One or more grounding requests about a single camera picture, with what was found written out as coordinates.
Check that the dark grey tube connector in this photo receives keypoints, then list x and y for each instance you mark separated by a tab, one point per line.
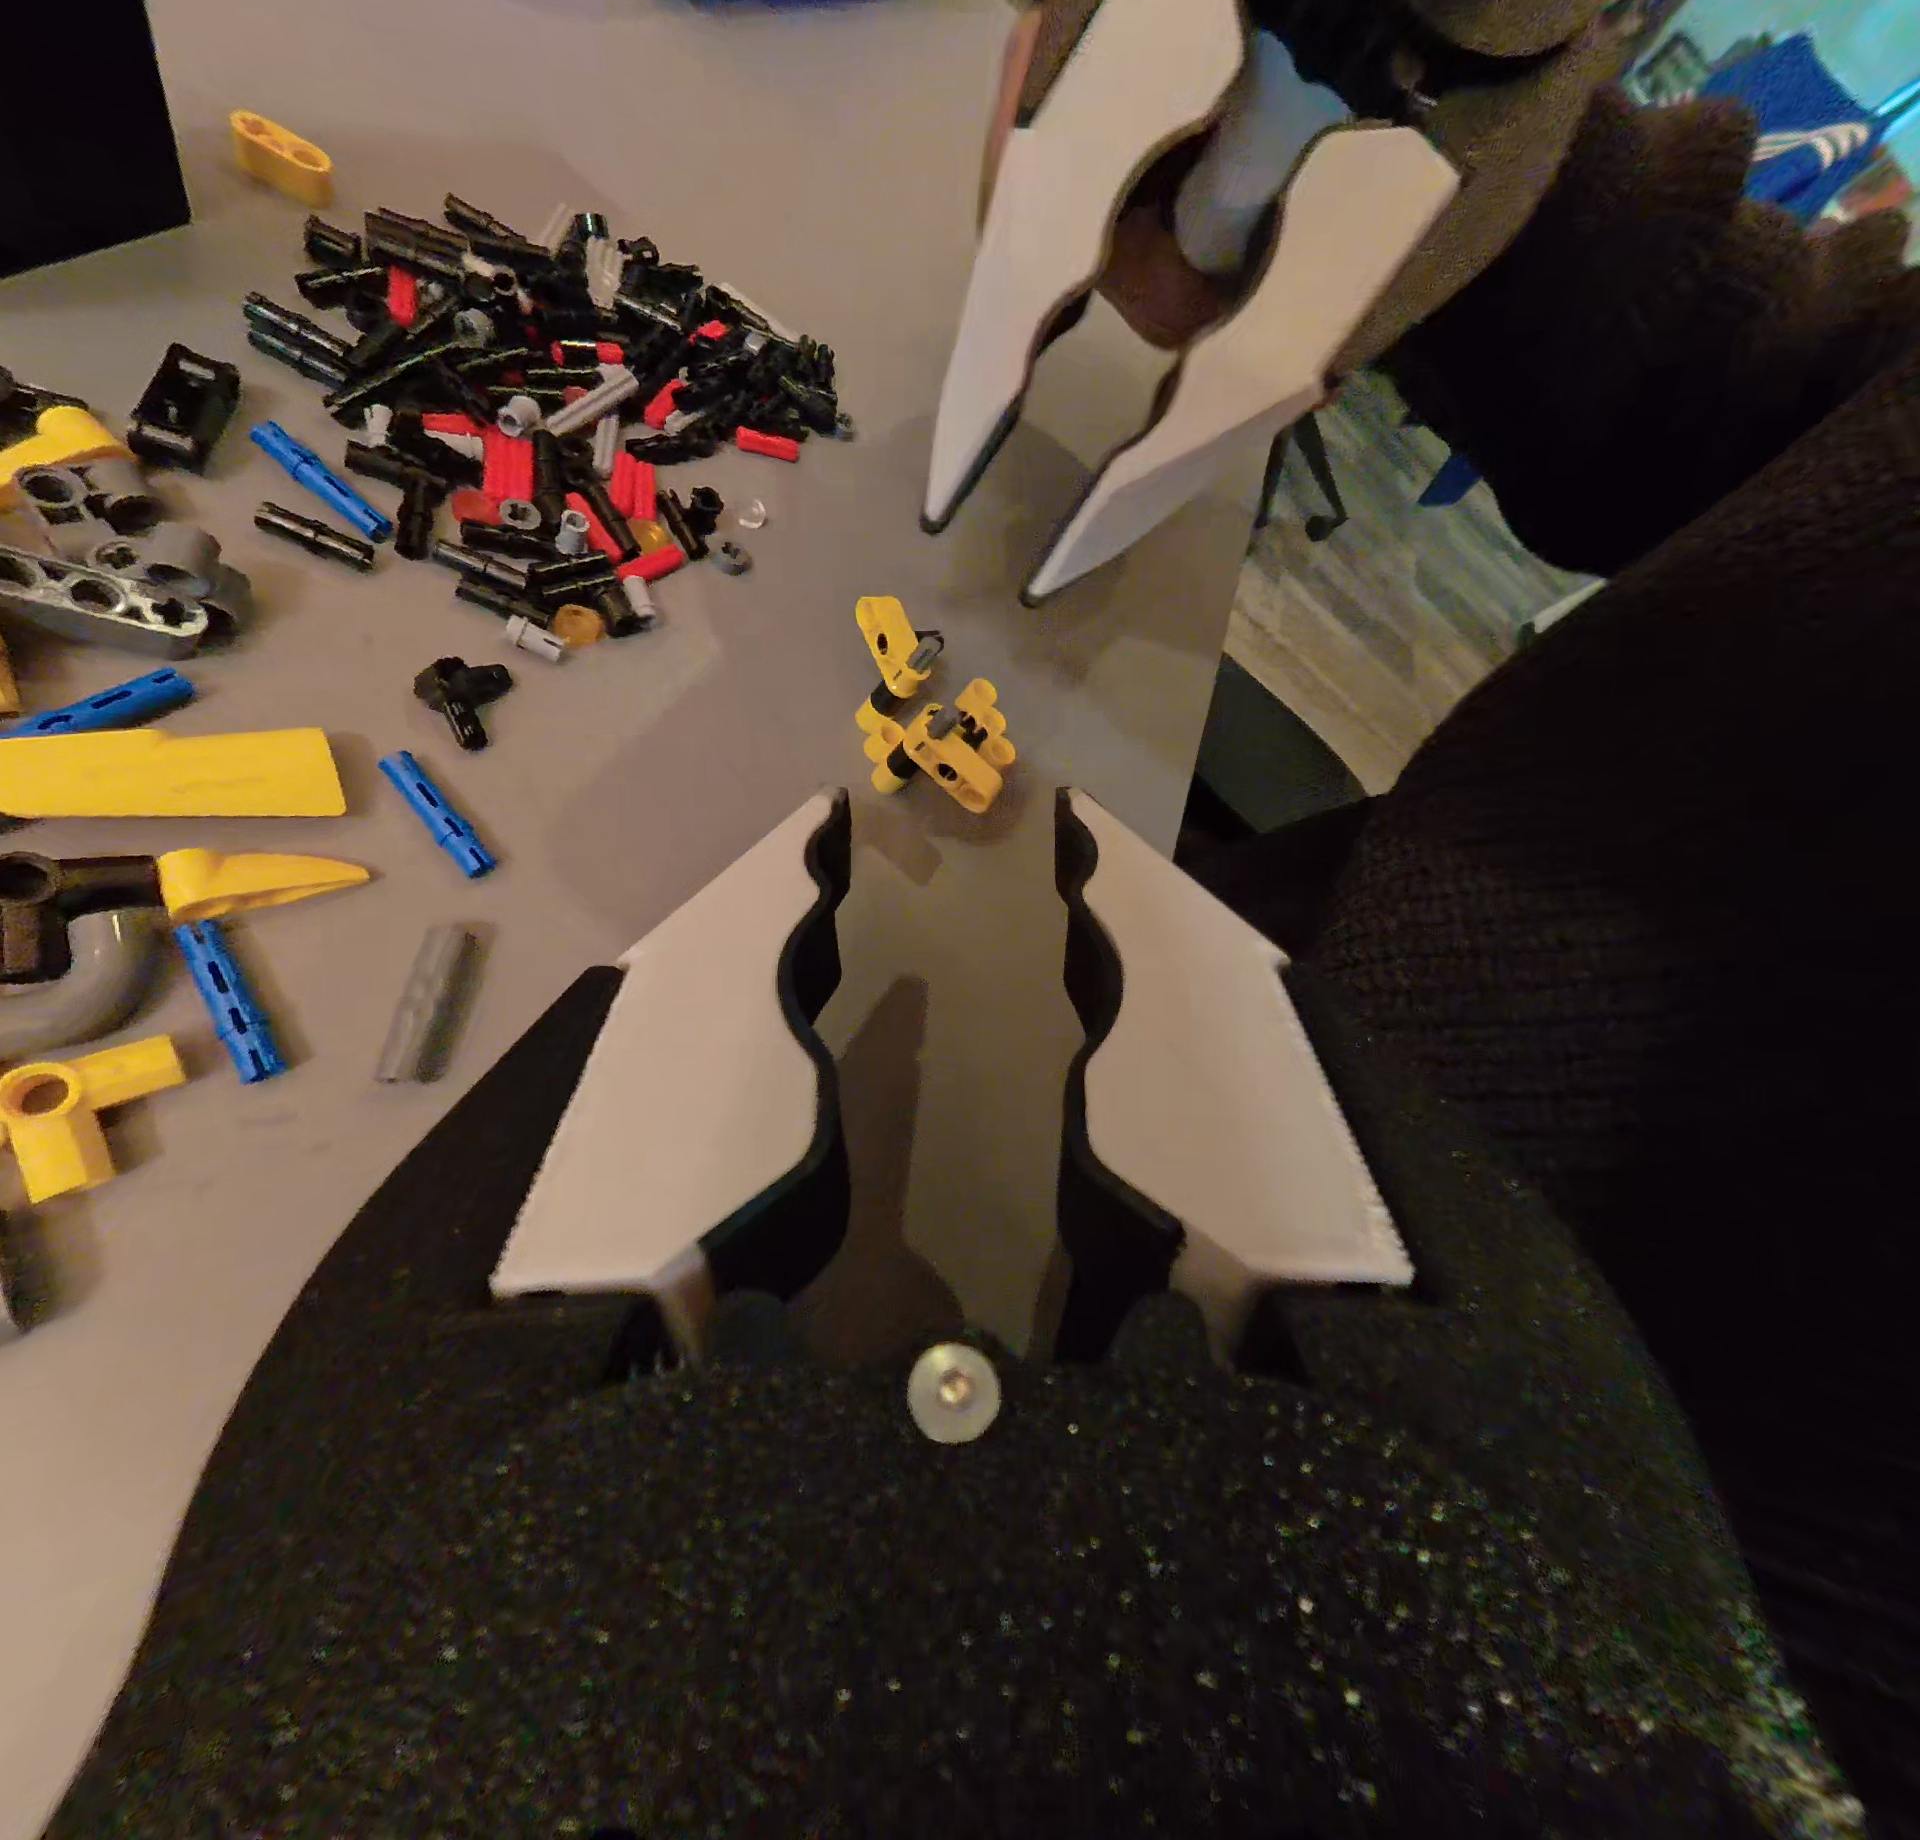
428	1003

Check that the black connector pin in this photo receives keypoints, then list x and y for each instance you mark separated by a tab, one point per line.
312	537

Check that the black perforated box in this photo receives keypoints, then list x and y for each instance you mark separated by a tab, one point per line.
77	72

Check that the person's right forearm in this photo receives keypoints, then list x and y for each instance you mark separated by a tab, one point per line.
1622	342

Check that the yellow two-hole beam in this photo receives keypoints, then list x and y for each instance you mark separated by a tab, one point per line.
281	157

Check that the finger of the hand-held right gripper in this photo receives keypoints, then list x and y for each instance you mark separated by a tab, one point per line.
1337	251
1082	117

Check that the blue connector pin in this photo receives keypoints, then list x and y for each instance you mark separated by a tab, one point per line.
320	478
437	816

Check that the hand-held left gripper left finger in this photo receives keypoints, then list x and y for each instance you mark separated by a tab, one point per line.
676	1092

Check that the pile of yellow grey building pieces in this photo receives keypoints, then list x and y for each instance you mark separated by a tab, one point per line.
167	777

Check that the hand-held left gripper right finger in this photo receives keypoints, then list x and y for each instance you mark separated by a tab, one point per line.
1232	1106

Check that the black block connector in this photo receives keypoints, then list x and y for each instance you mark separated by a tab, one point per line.
184	404

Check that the black T-shaped connector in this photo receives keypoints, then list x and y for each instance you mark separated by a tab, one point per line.
462	697

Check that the pile of black red pins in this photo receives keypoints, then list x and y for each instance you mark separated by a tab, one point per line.
542	401

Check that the person's right hand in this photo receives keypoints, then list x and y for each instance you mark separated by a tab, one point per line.
1156	297

